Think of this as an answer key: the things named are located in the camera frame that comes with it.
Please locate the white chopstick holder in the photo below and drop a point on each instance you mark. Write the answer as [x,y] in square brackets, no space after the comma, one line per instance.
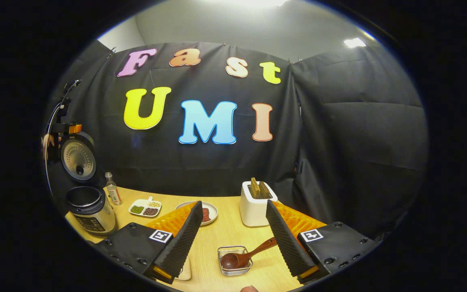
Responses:
[255,211]

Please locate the dark grey rice cooker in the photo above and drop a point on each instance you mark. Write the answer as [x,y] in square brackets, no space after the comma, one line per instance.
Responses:
[91,215]

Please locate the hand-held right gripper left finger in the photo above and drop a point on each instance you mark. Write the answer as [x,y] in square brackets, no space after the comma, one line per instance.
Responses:
[181,247]

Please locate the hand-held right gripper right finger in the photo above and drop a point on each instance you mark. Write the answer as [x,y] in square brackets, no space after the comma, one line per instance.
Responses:
[288,243]

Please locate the large ceiling light panel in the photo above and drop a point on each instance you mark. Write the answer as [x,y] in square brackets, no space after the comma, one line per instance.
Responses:
[253,2]

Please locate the black backdrop cloth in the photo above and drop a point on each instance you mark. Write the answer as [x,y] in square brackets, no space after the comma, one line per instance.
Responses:
[359,142]

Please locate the small square glass bowl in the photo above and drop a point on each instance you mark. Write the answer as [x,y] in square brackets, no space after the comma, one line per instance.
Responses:
[235,271]

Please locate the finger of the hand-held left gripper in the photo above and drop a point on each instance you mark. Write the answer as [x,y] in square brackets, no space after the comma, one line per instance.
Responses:
[75,129]

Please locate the brown wooden spoon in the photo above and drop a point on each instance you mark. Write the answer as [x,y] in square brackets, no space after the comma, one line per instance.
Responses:
[237,259]

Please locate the small clear glass bottle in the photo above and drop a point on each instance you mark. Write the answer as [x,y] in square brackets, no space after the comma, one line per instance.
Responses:
[113,192]

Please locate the red meat patty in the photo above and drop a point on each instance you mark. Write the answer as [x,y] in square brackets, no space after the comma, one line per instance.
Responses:
[206,215]

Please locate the white divided bean dish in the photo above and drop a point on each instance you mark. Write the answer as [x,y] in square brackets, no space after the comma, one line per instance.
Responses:
[145,207]

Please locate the small ceiling light panel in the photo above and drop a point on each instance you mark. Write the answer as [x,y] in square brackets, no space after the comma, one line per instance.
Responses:
[355,42]

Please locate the round white plate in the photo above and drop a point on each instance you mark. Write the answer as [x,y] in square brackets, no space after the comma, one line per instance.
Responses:
[212,211]

